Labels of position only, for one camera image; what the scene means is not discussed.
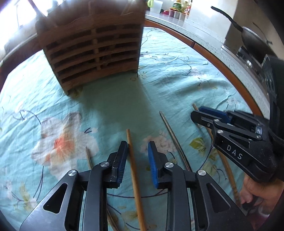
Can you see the brown wooden chopstick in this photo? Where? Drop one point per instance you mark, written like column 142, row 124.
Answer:
column 231, row 178

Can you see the light wooden chopstick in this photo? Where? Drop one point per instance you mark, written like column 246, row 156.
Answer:
column 135, row 184

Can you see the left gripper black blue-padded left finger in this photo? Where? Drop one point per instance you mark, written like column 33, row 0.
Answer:
column 80, row 196

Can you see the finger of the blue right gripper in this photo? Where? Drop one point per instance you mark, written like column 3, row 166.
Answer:
column 223, row 116

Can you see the dark thin chopstick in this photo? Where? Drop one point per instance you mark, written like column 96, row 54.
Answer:
column 176, row 142

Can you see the condiment bottles group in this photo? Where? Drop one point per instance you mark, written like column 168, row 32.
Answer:
column 180, row 10

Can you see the person's right hand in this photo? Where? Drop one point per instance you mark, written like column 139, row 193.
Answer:
column 269, row 192

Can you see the green white plastic cup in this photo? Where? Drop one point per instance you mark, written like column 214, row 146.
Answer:
column 155, row 5

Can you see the black wok with handle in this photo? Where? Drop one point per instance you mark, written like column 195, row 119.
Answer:
column 255, row 45

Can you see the teal floral tablecloth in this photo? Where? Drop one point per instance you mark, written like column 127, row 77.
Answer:
column 45, row 133

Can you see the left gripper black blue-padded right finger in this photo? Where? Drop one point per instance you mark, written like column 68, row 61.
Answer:
column 190, row 191

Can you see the wooden utensil holder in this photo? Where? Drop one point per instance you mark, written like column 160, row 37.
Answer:
column 87, row 40

